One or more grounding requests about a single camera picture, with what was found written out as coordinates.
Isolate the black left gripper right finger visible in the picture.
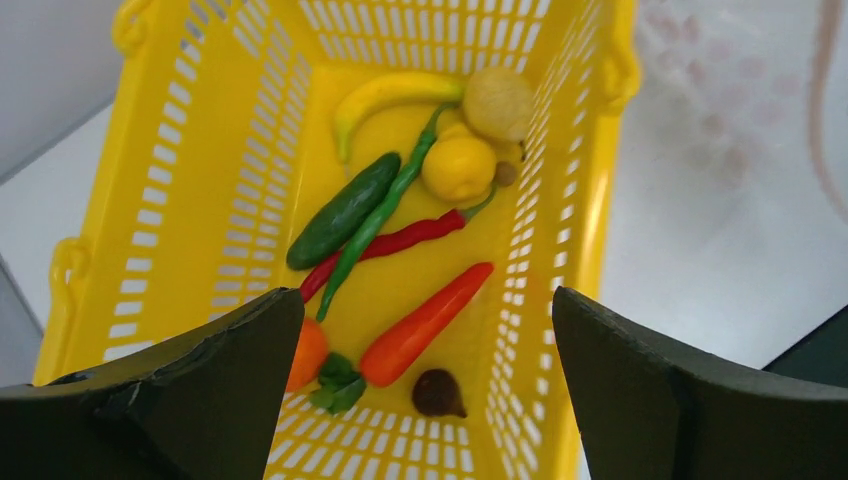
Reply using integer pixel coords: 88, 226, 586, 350
552, 287, 847, 479

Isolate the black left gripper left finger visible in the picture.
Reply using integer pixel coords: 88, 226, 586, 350
1, 288, 304, 479

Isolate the dark green cucumber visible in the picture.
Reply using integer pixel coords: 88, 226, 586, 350
286, 151, 402, 271

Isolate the clear zip top bag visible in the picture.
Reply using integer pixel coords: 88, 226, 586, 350
636, 1, 847, 221

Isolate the orange tangerine with leaf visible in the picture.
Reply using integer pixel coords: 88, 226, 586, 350
286, 316, 367, 415

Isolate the brown chestnut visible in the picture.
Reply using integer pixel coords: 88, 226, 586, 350
411, 369, 468, 418

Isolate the red chili pepper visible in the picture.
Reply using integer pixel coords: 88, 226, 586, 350
299, 185, 497, 303

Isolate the small tan nut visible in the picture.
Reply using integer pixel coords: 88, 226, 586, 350
494, 161, 518, 187

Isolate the yellow lemon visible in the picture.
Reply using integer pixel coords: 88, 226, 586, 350
420, 122, 497, 204

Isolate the green chili pepper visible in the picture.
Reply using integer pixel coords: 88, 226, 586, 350
315, 102, 460, 323

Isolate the pale yellow round fruit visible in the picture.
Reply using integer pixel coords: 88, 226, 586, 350
462, 67, 534, 143

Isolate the yellow banana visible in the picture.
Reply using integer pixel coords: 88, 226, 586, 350
332, 71, 465, 165

